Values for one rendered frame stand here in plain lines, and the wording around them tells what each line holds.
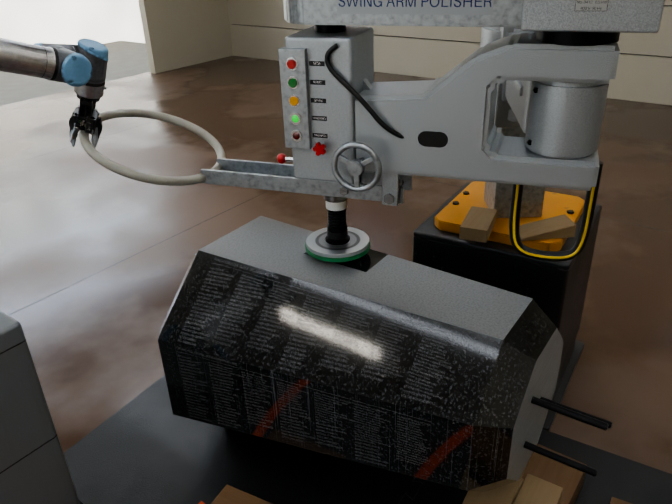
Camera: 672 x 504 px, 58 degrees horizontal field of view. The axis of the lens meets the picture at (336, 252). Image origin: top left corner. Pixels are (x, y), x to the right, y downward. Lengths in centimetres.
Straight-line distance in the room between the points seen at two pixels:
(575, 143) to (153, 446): 190
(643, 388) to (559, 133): 159
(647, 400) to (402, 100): 179
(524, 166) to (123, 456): 183
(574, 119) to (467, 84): 28
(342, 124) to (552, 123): 57
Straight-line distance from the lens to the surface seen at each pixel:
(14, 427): 208
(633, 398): 295
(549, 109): 170
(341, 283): 191
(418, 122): 173
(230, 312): 204
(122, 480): 255
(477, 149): 172
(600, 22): 162
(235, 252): 214
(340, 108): 177
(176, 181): 204
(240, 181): 204
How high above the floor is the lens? 180
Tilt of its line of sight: 28 degrees down
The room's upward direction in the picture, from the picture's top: 2 degrees counter-clockwise
